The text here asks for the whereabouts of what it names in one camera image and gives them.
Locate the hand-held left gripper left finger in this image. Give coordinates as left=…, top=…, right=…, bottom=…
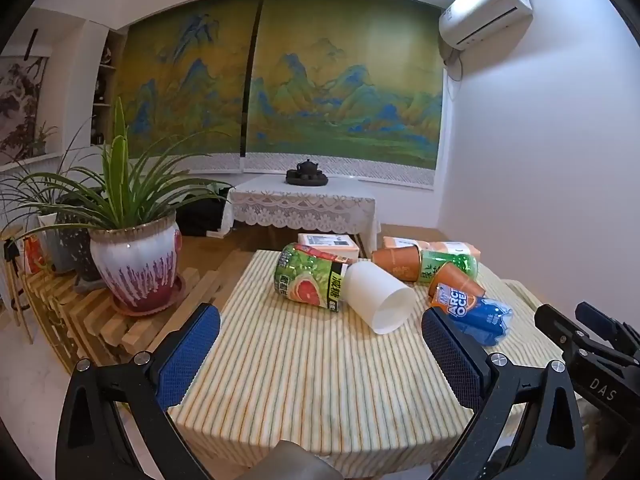
left=55, top=302, right=222, bottom=480

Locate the white orange plant pot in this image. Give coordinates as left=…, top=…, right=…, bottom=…
left=24, top=212, right=62, bottom=274

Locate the white air conditioner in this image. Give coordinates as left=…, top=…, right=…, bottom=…
left=439, top=0, right=534, bottom=51

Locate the air conditioner pipe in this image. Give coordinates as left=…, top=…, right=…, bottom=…
left=440, top=42, right=464, bottom=82

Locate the black bag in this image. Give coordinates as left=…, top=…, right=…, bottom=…
left=175, top=185, right=234, bottom=237

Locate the green long-leaf plant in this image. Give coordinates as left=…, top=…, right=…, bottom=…
left=10, top=97, right=236, bottom=235

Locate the blue plastic bottle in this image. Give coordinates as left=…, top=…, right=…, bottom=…
left=431, top=284, right=515, bottom=346

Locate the small potted plant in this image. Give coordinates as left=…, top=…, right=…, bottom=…
left=27, top=122, right=59, bottom=157

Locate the cardboard box with label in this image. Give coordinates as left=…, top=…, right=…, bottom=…
left=298, top=233, right=361, bottom=264

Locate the green grapefruit print cup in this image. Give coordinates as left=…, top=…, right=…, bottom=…
left=274, top=243, right=354, bottom=313

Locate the white lace tablecloth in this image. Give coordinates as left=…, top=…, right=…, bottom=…
left=227, top=176, right=377, bottom=241

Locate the ink painting wall scroll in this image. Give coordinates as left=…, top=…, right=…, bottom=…
left=0, top=54, right=49, bottom=166

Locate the green plastic bottle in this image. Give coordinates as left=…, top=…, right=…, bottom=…
left=419, top=250, right=479, bottom=281

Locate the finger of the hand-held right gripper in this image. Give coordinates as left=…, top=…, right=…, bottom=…
left=534, top=304, right=593, bottom=361
left=575, top=301, right=640, bottom=361

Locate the white cup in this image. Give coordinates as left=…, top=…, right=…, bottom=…
left=345, top=261, right=417, bottom=335

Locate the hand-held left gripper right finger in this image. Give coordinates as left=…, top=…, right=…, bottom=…
left=421, top=306, right=589, bottom=480

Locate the dark speckled plant pot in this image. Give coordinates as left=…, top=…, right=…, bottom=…
left=53, top=205, right=102, bottom=282

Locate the narrow landscape painting blind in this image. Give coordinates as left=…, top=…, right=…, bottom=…
left=112, top=2, right=262, bottom=171

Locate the brown paper cup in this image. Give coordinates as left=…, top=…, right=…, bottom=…
left=428, top=262, right=487, bottom=302
left=371, top=245, right=425, bottom=282

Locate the white purple ceramic plant pot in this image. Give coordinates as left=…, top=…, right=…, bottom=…
left=89, top=212, right=183, bottom=312

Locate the orange parcel package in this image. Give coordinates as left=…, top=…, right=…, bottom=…
left=382, top=236, right=482, bottom=262

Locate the wide landscape painting blind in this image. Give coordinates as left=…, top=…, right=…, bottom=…
left=242, top=0, right=447, bottom=192

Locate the dark tea tray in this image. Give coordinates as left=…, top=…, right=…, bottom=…
left=286, top=169, right=329, bottom=186

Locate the striped yellow tablecloth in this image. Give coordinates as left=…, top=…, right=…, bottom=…
left=167, top=249, right=601, bottom=460

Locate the brown pot saucer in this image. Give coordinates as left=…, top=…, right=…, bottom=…
left=111, top=274, right=187, bottom=317

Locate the white wall shelf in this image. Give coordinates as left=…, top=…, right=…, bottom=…
left=90, top=27, right=129, bottom=147

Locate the thin-leaf green plant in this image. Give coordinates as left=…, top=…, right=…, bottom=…
left=0, top=155, right=96, bottom=226

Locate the wooden slat bench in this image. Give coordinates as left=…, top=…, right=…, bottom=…
left=22, top=252, right=251, bottom=367

